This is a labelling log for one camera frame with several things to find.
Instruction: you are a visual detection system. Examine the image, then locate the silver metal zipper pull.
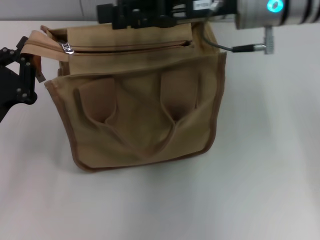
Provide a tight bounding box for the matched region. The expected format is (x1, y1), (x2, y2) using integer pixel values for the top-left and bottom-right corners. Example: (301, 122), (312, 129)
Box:
(61, 41), (75, 55)

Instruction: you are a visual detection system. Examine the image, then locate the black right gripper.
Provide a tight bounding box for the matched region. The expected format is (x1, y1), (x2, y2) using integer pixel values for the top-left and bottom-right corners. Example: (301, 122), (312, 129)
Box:
(96, 0), (238, 30)

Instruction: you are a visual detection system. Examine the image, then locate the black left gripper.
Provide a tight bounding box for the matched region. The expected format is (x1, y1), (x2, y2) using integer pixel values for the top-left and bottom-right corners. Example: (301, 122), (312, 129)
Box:
(0, 36), (39, 123)

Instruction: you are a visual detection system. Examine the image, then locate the silver cable connector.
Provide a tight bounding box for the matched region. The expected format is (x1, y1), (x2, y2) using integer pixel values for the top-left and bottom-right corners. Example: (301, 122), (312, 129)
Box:
(264, 26), (275, 55)

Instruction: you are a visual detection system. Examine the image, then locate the khaki fabric food bag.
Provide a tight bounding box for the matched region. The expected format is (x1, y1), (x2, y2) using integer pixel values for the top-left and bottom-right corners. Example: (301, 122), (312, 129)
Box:
(26, 21), (228, 174)

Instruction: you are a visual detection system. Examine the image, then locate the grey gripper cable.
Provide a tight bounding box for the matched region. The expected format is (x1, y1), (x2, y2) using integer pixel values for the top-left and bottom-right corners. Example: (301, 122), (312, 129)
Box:
(199, 23), (267, 54)

